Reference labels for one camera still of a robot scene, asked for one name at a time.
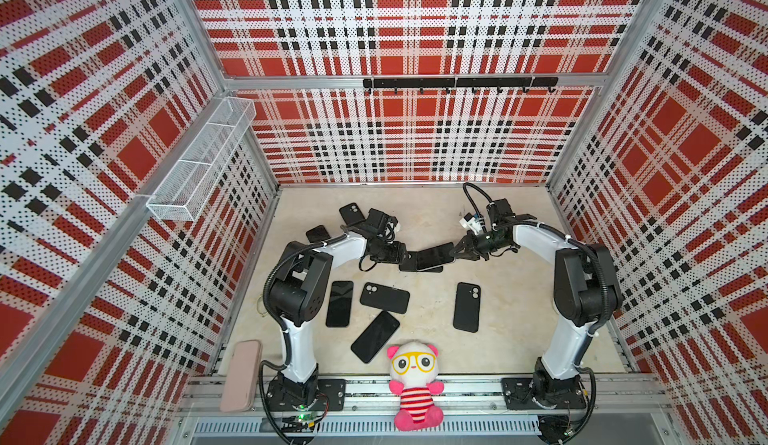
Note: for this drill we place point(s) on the aluminium front rail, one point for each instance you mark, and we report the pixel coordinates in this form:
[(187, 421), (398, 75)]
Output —
[(467, 394)]

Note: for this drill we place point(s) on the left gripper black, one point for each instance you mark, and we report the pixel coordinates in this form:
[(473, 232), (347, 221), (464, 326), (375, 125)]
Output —
[(398, 249)]

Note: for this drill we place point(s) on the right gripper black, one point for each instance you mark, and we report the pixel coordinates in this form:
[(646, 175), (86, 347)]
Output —
[(469, 253)]

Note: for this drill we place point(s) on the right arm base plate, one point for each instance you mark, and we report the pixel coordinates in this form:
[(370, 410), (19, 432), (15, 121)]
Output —
[(536, 393)]

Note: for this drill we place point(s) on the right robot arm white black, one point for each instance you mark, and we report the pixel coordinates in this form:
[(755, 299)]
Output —
[(586, 289)]

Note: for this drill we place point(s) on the pink phone case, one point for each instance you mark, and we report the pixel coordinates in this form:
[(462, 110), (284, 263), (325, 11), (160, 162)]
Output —
[(241, 379)]

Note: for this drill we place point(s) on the pink panda plush toy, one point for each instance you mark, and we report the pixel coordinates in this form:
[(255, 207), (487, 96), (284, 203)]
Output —
[(413, 379)]

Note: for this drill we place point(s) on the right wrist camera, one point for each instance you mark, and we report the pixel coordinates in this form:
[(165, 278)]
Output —
[(499, 210)]

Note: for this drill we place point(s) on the black hook rail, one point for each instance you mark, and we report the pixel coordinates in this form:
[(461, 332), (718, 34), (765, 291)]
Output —
[(524, 83)]

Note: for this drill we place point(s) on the black phone case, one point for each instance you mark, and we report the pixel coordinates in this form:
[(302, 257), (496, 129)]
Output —
[(385, 298), (467, 307), (409, 265), (351, 214)]

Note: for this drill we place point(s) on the blue phone black screen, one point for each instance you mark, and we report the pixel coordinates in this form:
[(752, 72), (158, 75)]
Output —
[(375, 336)]

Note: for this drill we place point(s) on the white-edged phone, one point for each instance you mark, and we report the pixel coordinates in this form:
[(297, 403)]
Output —
[(435, 256)]

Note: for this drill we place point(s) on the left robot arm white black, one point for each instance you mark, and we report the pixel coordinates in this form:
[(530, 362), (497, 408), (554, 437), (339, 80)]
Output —
[(295, 290)]

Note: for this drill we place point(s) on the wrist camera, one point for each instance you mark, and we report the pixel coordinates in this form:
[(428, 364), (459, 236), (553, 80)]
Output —
[(381, 223), (499, 210)]

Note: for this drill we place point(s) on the phone with plaid reflection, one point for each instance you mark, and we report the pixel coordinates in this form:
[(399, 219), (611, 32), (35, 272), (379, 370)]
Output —
[(317, 234)]

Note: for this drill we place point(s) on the black phone case top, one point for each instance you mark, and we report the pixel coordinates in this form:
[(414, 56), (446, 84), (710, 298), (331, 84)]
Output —
[(351, 214)]

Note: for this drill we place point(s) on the white wire mesh basket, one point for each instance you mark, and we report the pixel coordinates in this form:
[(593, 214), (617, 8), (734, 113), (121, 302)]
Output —
[(215, 136)]

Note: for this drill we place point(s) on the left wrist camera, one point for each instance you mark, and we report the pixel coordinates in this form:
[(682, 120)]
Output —
[(381, 223)]

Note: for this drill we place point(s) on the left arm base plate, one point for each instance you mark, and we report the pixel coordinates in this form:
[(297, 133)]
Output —
[(284, 395)]

